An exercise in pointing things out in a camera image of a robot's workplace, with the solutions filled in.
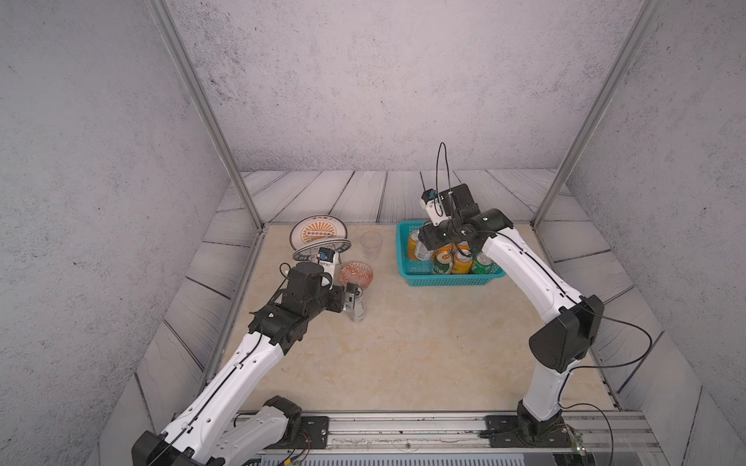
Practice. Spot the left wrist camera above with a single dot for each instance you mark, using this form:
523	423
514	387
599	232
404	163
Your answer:
328	258

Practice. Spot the green white gold-top can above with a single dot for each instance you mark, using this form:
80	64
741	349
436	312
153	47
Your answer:
442	262

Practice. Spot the left aluminium frame post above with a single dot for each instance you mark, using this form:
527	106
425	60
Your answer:
171	37

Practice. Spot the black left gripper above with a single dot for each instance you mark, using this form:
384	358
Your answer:
338	304

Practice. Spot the right aluminium frame post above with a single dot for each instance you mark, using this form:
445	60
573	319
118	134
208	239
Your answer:
643	23

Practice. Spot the red patterned bowl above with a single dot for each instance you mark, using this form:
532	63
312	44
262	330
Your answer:
358	273

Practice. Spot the green rimmed white plate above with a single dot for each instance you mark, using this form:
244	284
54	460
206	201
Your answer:
310	251

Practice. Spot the green soda can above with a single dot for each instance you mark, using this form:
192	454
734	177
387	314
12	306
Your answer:
482	265

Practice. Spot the aluminium frame post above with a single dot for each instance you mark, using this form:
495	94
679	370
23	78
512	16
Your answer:
643	23
171	37

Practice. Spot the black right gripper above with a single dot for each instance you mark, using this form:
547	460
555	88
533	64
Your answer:
427	237

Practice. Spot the clear plastic cup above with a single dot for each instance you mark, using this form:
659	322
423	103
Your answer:
371	242

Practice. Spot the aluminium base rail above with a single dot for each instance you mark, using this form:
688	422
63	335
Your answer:
467	438

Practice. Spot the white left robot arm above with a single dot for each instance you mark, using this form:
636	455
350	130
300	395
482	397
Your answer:
205	433

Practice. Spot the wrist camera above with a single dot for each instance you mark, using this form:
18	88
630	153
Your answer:
328	258
434	204

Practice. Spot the silver white drink can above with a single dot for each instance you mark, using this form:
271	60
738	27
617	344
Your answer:
354	305

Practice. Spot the orange yellow can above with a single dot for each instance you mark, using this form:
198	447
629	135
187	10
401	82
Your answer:
412	245

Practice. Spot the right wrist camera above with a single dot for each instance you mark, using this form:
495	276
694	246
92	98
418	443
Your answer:
434	204

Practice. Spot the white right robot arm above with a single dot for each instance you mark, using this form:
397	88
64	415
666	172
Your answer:
570	319

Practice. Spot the orange sunburst plate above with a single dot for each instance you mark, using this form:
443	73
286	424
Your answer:
318	227

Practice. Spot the teal plastic basket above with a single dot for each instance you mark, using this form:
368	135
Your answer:
419	274

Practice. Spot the orange Schweppes can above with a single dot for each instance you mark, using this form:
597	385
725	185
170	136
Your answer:
462	262

